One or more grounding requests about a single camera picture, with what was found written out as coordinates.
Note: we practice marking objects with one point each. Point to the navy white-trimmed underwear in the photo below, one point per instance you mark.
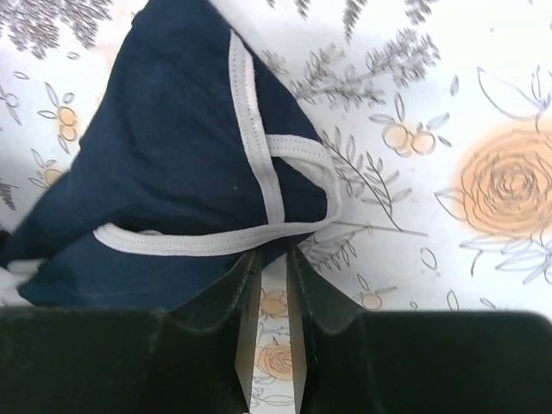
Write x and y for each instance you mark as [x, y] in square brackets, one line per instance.
[196, 155]

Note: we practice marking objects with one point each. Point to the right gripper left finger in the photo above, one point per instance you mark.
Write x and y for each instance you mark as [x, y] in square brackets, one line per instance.
[196, 359]

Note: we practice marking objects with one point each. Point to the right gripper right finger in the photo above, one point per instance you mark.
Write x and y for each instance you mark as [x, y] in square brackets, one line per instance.
[346, 359]

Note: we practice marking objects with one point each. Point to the floral table mat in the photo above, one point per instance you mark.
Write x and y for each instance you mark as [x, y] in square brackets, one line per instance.
[436, 116]

